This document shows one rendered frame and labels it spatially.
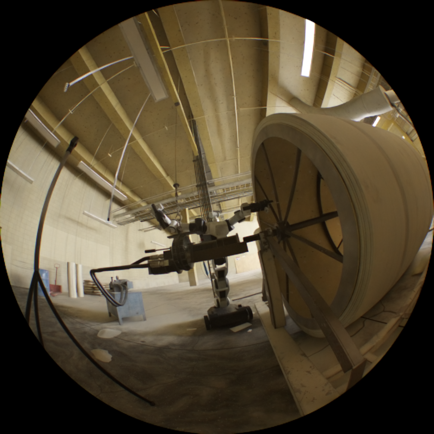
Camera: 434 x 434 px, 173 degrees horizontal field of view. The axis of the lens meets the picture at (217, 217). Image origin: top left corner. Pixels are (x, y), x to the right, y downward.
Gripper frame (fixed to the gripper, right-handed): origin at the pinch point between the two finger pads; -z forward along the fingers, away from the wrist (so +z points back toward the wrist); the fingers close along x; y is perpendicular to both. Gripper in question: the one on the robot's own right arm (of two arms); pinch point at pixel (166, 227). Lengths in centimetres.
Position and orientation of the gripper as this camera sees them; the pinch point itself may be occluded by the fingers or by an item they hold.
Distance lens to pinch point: 129.7
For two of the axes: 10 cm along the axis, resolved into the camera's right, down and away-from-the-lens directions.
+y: 8.1, -5.9, 0.9
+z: -5.7, -7.3, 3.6
